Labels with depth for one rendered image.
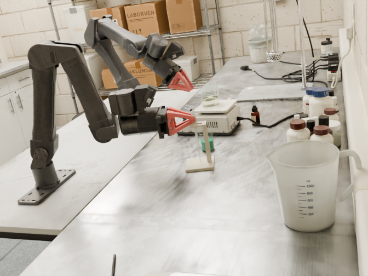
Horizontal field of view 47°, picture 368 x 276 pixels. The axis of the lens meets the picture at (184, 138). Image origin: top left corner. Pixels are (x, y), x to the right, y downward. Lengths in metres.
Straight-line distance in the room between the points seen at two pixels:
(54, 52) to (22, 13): 3.68
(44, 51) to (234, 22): 2.87
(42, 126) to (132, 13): 2.66
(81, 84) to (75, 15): 2.91
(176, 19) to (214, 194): 2.68
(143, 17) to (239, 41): 0.87
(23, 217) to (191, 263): 0.50
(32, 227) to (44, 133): 0.25
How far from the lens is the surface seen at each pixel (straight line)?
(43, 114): 1.18
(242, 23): 3.84
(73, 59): 1.12
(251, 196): 1.02
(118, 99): 1.14
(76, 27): 4.05
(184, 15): 3.58
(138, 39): 1.60
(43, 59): 1.13
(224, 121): 1.38
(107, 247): 0.93
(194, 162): 1.21
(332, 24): 3.78
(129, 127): 1.16
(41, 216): 1.14
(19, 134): 4.19
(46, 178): 1.25
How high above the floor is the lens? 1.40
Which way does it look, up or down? 20 degrees down
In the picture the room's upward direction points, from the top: 9 degrees counter-clockwise
